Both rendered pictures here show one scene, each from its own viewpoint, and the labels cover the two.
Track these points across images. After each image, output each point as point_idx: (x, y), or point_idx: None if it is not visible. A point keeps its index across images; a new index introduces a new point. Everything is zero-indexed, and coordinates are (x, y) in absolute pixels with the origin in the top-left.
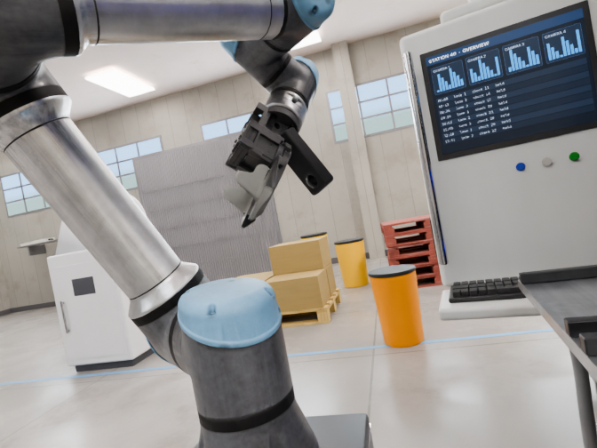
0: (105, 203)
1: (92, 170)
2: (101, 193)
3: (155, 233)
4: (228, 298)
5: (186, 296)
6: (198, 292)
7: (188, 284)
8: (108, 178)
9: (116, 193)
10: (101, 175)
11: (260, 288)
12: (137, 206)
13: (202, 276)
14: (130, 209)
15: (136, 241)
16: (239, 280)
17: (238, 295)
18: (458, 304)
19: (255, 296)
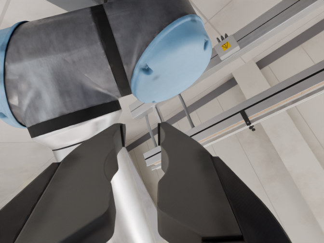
0: (144, 207)
1: (152, 238)
2: (146, 216)
3: (118, 175)
4: (198, 74)
5: (165, 99)
6: (165, 94)
7: (118, 108)
8: (144, 235)
9: (141, 218)
10: (148, 235)
11: (204, 53)
12: (123, 209)
13: (99, 105)
14: (134, 201)
15: (130, 168)
16: (162, 71)
17: (201, 69)
18: None
19: (210, 56)
